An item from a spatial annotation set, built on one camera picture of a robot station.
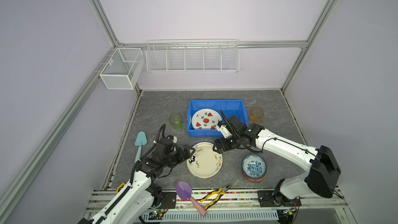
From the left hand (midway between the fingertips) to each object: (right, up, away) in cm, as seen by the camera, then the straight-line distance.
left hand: (189, 156), depth 78 cm
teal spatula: (-32, +5, +16) cm, 35 cm away
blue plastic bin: (+25, +24, +30) cm, 46 cm away
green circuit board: (-16, -26, -6) cm, 31 cm away
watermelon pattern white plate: (+8, +16, +24) cm, 30 cm away
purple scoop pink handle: (-3, -18, -1) cm, 18 cm away
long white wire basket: (0, +58, +20) cm, 61 cm away
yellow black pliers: (+15, -17, -3) cm, 23 cm away
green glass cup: (-11, +16, +23) cm, 30 cm away
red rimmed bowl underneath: (+30, -9, -6) cm, 32 cm away
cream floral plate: (+8, -6, +6) cm, 12 cm away
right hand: (+15, +4, +1) cm, 16 cm away
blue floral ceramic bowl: (+32, -5, -2) cm, 33 cm away
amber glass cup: (+43, +20, +27) cm, 55 cm away
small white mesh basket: (-48, +50, +26) cm, 74 cm away
